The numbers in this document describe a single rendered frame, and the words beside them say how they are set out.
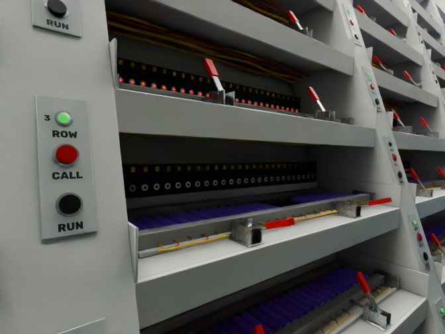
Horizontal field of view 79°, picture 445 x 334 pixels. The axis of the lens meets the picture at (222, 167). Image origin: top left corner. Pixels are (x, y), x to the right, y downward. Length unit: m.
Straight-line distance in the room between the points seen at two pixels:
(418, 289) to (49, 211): 0.71
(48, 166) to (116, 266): 0.10
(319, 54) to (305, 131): 0.23
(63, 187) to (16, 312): 0.09
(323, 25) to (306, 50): 0.26
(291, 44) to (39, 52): 0.44
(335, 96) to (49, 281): 0.73
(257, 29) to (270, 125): 0.19
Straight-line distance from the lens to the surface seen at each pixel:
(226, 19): 0.50
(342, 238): 0.52
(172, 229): 0.34
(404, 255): 0.76
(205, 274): 0.31
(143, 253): 0.32
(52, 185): 0.26
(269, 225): 0.33
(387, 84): 0.98
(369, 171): 0.75
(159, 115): 0.33
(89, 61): 0.32
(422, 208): 0.89
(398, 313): 0.68
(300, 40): 0.63
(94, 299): 0.27
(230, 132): 0.38
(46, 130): 0.28
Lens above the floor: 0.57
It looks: 11 degrees up
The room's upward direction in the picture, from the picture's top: 10 degrees counter-clockwise
